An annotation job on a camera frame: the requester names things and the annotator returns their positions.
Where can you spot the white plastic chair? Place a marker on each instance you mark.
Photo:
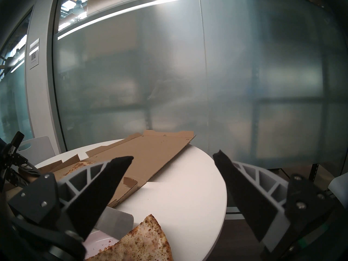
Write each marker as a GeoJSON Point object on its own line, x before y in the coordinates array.
{"type": "Point", "coordinates": [339, 187]}
{"type": "Point", "coordinates": [40, 151]}

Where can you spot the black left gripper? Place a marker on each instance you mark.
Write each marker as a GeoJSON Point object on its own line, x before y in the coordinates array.
{"type": "Point", "coordinates": [6, 159]}

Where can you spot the open cardboard pizza box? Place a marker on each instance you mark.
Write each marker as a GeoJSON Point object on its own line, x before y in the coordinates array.
{"type": "Point", "coordinates": [152, 151]}

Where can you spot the paper sign with QR code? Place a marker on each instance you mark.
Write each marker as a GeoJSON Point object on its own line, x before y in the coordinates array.
{"type": "Point", "coordinates": [34, 55]}

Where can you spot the pink round plate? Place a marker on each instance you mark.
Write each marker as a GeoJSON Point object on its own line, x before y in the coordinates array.
{"type": "Point", "coordinates": [100, 245]}

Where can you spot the large cheese pizza slice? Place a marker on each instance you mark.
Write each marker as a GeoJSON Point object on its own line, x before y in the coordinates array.
{"type": "Point", "coordinates": [144, 241]}

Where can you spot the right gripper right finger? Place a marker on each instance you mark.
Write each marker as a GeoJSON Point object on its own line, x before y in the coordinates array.
{"type": "Point", "coordinates": [244, 192]}

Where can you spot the small browned pizza slice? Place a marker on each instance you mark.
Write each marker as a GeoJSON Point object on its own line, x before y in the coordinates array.
{"type": "Point", "coordinates": [78, 165]}

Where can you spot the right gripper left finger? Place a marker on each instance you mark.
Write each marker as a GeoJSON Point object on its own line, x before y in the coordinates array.
{"type": "Point", "coordinates": [95, 195]}

